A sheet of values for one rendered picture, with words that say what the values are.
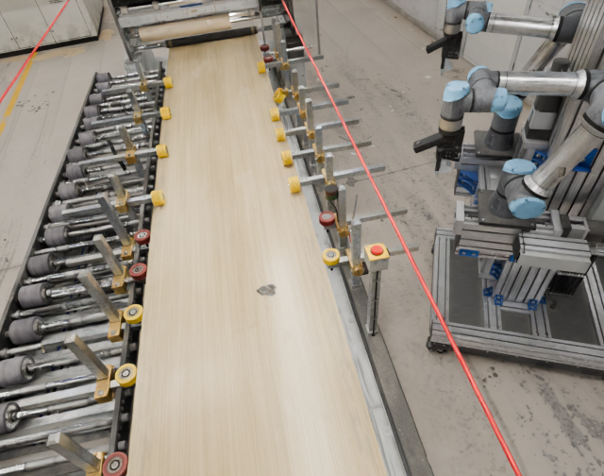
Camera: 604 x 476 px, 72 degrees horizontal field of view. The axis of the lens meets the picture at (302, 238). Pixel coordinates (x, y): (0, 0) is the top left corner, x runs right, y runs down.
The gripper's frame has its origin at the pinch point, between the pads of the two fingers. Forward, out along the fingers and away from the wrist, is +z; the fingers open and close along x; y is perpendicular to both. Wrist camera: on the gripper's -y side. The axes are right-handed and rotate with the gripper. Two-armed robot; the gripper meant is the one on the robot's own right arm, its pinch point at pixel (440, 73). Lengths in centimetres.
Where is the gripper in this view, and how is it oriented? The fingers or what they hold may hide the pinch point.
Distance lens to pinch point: 239.8
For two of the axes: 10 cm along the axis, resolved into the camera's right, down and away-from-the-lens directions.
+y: 9.7, 1.2, -2.3
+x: 2.4, -7.1, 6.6
